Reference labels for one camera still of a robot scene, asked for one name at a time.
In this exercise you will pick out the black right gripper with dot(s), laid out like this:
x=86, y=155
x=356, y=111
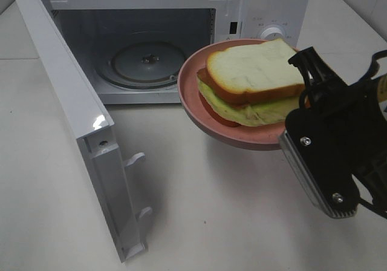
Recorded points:
x=355, y=117

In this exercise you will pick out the sandwich with lettuce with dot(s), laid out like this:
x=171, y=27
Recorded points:
x=250, y=85

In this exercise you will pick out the pink round plate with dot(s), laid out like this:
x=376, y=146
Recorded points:
x=261, y=137

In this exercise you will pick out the white microwave door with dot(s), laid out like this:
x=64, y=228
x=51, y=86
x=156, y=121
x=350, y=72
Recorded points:
x=126, y=212

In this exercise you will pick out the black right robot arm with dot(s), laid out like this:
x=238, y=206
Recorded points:
x=340, y=130

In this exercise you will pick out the upper white power knob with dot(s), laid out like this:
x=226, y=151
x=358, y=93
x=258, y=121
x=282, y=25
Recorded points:
x=271, y=32

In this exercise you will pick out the white microwave oven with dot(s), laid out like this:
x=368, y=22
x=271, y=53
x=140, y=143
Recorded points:
x=92, y=28

